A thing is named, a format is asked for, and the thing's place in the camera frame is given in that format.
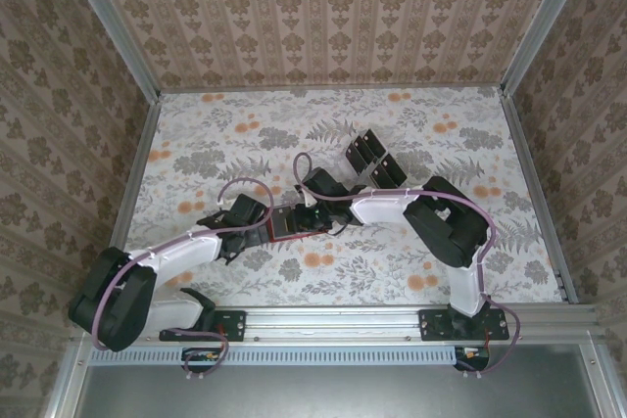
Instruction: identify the red card holder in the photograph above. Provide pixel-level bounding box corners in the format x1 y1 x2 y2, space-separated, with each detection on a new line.
266 207 330 244

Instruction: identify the small controller board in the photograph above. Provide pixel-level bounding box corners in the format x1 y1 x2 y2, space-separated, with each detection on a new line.
181 347 222 365
454 347 491 371

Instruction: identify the grey metal panel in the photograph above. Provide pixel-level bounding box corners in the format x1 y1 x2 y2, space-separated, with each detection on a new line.
72 343 606 418

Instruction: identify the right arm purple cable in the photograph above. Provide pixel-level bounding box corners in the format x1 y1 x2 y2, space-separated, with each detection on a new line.
292 152 523 380

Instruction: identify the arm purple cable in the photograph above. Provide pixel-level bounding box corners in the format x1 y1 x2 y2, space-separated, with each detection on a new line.
292 152 523 380
90 177 274 383

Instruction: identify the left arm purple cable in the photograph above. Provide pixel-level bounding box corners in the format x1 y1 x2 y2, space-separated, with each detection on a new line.
90 177 274 383

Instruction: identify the aluminium table back rail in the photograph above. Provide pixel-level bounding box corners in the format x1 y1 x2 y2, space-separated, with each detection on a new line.
159 86 506 95

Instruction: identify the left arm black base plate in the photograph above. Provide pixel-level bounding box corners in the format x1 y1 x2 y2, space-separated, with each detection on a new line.
159 308 247 344

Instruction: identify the aluminium table side rail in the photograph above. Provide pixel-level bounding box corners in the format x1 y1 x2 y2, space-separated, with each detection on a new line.
95 94 163 295
502 92 579 304

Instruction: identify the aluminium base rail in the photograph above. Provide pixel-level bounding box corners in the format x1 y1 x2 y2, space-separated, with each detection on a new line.
210 304 602 344

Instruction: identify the slotted grey cable duct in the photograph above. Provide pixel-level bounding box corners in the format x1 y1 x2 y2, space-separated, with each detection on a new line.
90 343 464 368

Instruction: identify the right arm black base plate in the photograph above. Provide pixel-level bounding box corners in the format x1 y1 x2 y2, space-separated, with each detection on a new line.
418 308 510 343

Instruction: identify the aluminium frame post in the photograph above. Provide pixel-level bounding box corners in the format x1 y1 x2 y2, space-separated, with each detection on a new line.
502 0 589 96
56 0 164 101

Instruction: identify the aluminium front frame bar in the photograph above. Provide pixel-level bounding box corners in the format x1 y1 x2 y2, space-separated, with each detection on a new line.
41 337 92 418
580 342 621 418

